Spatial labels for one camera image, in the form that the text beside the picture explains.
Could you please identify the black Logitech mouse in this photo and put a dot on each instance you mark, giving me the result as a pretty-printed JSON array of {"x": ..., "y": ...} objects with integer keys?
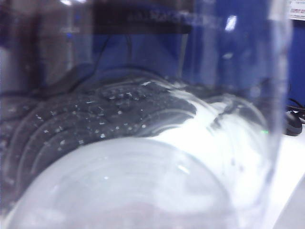
[{"x": 293, "y": 125}]

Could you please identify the clear plastic water bottle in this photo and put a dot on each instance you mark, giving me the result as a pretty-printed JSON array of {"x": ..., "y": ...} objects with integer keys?
[{"x": 143, "y": 186}]

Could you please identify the white paper sign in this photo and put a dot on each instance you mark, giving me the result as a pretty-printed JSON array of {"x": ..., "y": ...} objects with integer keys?
[{"x": 297, "y": 9}]

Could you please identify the black ASUS monitor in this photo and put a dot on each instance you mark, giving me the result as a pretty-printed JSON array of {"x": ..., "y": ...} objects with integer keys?
[{"x": 143, "y": 16}]

